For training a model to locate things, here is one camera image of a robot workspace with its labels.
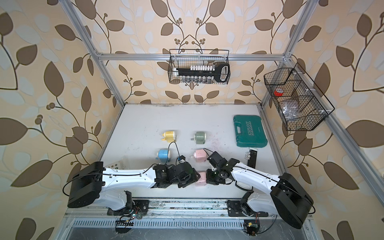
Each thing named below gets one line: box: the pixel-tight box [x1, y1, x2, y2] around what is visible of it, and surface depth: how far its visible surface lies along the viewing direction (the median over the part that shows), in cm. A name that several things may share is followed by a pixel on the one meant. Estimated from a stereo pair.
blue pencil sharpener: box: [155, 149, 171, 163], surface depth 88 cm
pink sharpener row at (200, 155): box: [190, 149, 208, 163], surface depth 88 cm
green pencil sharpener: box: [190, 131, 207, 145], surface depth 96 cm
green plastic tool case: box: [233, 115, 268, 148], surface depth 99 cm
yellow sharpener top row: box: [161, 131, 176, 143], surface depth 97 cm
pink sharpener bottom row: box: [195, 171, 207, 187], surface depth 79 cm
